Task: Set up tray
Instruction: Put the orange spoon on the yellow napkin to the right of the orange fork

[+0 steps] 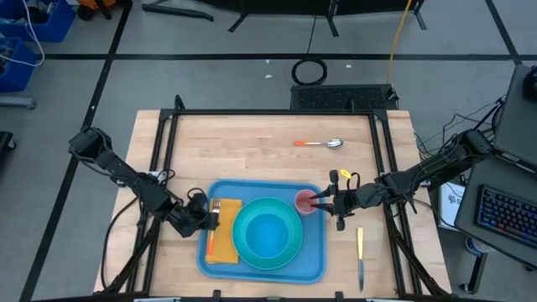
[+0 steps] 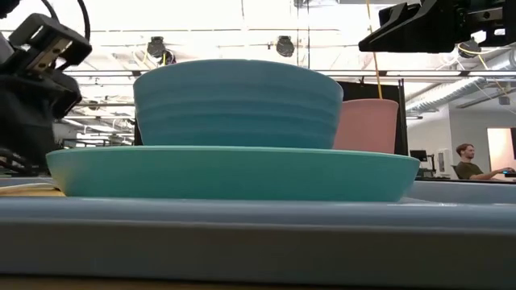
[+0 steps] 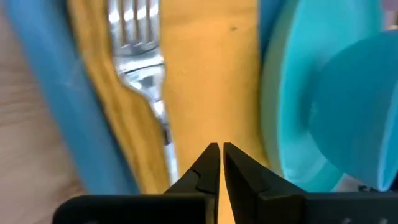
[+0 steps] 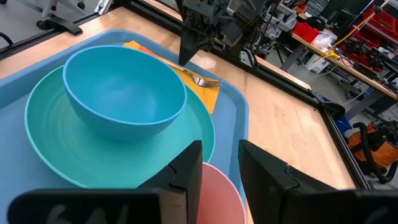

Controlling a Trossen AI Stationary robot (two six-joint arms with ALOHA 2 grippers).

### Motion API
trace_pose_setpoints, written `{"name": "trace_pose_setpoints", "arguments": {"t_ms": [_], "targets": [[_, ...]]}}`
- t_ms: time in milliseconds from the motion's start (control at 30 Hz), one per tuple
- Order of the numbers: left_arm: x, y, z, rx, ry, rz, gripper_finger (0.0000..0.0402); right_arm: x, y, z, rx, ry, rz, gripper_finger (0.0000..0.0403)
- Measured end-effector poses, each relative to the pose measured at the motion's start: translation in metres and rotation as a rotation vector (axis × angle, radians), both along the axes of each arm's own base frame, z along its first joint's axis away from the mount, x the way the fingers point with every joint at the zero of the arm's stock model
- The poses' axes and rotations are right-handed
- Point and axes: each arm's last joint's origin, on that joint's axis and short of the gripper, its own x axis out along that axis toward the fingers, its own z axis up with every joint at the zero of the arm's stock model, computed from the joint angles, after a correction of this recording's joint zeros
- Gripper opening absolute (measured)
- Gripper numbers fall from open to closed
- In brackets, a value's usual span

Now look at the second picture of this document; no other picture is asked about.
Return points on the orange cloth napkin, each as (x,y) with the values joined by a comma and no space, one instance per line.
(28,189)

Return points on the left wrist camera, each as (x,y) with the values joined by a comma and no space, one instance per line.
(48,40)

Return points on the teal plate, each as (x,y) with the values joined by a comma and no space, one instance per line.
(234,173)

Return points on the blue bowl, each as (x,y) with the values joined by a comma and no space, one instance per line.
(238,104)

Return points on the black ceiling-hung device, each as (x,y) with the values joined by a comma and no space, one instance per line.
(285,45)
(156,46)
(469,48)

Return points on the person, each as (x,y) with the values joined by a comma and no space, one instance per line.
(467,167)

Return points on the blue plastic tray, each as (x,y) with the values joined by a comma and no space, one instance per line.
(258,241)

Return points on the pink ribbed cup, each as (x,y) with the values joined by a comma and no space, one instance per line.
(369,125)

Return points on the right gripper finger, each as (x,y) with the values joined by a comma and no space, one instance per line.
(427,34)
(399,12)

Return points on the small black monitor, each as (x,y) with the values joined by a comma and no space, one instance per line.
(418,155)

